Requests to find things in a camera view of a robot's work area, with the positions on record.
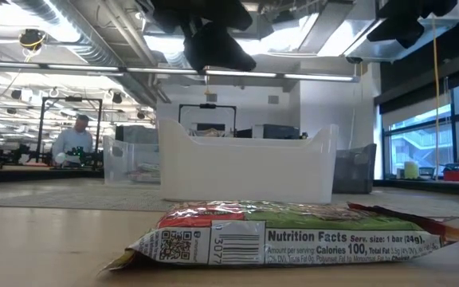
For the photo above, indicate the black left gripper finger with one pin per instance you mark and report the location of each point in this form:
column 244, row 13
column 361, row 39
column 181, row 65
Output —
column 217, row 52

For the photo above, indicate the green red granola bar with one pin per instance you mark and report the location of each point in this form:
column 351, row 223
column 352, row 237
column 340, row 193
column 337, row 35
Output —
column 293, row 223

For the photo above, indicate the dark grey bin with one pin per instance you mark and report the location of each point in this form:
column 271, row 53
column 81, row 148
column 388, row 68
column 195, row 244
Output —
column 355, row 169

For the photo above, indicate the silver round ceiling duct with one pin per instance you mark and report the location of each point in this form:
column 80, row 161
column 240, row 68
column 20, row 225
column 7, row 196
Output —
column 94, row 48

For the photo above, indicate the clear plastic bin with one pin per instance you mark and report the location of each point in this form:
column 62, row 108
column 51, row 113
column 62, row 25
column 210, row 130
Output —
column 130, row 153

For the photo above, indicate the person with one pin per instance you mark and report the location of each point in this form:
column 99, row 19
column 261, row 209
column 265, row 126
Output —
column 73, row 141

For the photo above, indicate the white plastic bin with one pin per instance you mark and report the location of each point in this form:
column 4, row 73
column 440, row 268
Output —
column 245, row 167

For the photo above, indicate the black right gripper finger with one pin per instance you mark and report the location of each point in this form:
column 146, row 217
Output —
column 405, row 32

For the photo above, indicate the green orange granola bar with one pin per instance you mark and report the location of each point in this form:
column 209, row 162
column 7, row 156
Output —
column 146, row 174

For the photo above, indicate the silver ceiling air unit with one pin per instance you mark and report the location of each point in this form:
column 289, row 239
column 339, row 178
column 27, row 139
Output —
column 357, row 44

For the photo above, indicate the black background rig frame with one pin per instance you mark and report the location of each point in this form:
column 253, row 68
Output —
column 100, row 127

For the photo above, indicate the grey desk monitor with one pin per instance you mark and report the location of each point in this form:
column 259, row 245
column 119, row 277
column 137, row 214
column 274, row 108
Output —
column 281, row 131

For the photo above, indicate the yellow green container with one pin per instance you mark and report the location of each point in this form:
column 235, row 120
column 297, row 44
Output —
column 411, row 169

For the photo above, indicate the long ceiling light strip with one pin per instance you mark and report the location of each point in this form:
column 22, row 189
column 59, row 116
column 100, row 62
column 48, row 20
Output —
column 162, row 70

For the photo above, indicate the black frame with camera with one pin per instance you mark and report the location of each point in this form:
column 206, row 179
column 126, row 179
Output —
column 207, row 106

